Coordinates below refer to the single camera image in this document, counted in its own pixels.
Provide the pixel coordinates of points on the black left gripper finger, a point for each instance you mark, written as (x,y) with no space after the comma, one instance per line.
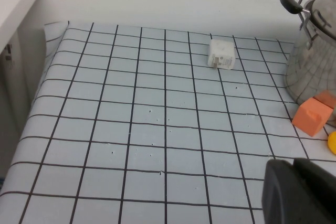
(296,195)

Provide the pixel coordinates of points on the steel lid with black knob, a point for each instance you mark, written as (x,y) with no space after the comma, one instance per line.
(328,6)

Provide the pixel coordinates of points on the yellow rubber duck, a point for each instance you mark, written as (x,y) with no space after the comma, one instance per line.
(333,142)

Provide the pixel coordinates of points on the orange foam cube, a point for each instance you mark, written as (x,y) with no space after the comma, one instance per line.
(311,116)

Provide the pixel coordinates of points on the white black grid tablecloth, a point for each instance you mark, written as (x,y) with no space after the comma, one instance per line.
(157,129)

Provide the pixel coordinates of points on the white power adapter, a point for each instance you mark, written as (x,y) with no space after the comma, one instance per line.
(221,53)

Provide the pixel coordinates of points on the white side cabinet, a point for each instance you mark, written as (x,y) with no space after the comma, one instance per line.
(18,6)

